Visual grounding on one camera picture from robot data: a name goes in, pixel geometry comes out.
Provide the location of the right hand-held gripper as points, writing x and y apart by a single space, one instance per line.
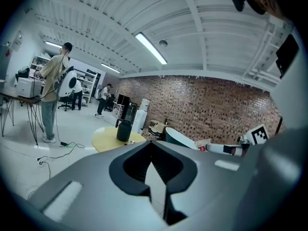
258 135

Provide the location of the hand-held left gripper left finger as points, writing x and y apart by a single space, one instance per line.
96 191

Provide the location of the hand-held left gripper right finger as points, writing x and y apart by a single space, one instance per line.
204 189

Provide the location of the red label tea bag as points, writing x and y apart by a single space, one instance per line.
202 148

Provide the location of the black teapot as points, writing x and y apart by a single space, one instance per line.
124 131

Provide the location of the dark green tub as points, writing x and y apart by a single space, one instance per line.
178 138

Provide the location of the yellow round table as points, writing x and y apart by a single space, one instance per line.
106 138

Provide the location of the black power adapter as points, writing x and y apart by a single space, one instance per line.
63 143

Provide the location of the open cardboard box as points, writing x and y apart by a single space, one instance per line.
157 127

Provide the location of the white power strip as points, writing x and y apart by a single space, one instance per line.
40 161

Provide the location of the white water dispenser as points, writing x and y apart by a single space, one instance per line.
142 115

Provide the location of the person's light shirt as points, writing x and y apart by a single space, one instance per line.
288 105

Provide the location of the black cabinet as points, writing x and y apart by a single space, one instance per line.
128 112

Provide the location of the black office chair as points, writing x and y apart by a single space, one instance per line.
65 102
109 102

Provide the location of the white storage shelf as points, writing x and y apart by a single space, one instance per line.
88 85
39 62

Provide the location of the black rectangular device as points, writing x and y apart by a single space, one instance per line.
287 54

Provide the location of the round ceiling sensor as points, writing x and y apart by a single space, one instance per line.
162 43

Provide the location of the long ceiling light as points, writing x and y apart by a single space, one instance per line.
151 48
110 68
53 44

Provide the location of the white printer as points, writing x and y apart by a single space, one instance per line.
27 87

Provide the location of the grey wall box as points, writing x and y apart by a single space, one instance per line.
16 41

